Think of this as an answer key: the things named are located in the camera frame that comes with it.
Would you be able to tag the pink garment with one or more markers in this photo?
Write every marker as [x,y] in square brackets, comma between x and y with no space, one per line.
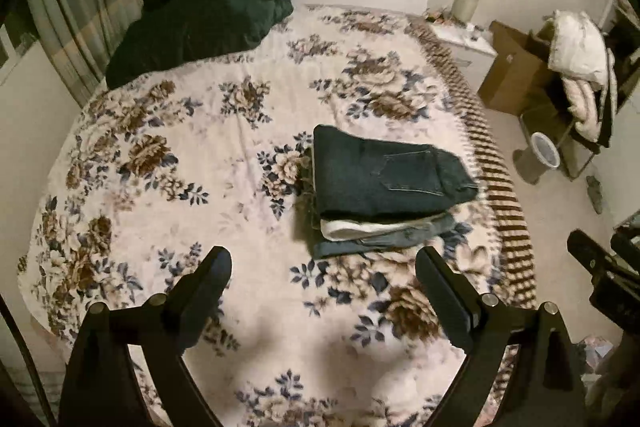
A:
[585,107]

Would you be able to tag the dark blue jeans pants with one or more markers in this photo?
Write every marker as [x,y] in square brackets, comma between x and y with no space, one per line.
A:
[380,172]

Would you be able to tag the floral blanket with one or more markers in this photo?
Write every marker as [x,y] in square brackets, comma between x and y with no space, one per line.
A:
[200,157]

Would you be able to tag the grey green curtain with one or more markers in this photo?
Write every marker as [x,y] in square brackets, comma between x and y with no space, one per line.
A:
[75,17]

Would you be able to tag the white puffy jacket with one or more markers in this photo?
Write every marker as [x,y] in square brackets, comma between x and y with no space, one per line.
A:
[580,47]

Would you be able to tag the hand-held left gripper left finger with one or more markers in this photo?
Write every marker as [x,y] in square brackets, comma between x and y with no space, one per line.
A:
[202,302]

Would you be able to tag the white nightstand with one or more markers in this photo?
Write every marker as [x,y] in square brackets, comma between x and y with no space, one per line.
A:
[470,52]

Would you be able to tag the dark green pillows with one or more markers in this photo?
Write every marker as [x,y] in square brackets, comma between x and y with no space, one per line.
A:
[200,17]

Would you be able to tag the folded white pants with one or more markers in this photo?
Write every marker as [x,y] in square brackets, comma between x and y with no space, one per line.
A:
[345,229]

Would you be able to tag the brown checkered bedsheet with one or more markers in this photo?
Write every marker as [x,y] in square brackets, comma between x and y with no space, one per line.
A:
[500,187]

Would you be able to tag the black garment with white stripe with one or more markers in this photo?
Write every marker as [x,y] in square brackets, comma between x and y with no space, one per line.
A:
[608,127]

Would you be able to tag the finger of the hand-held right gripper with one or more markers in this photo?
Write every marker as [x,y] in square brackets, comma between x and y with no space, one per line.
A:
[626,243]
[585,252]

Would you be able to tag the grey waste bin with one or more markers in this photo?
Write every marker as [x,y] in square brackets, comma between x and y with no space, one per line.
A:
[530,167]

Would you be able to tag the brown cardboard box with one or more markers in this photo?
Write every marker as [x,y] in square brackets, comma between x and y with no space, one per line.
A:
[515,77]

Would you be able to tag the pair of grey slippers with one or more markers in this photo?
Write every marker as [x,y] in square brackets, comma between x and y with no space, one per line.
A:
[596,194]

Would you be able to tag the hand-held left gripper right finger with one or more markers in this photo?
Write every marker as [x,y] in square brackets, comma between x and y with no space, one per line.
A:
[445,302]

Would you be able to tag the beige cylinder lamp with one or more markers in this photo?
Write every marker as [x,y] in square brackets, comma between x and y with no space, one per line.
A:
[463,6]

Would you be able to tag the folded light blue jeans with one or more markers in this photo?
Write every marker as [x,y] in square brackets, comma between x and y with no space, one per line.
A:
[350,249]

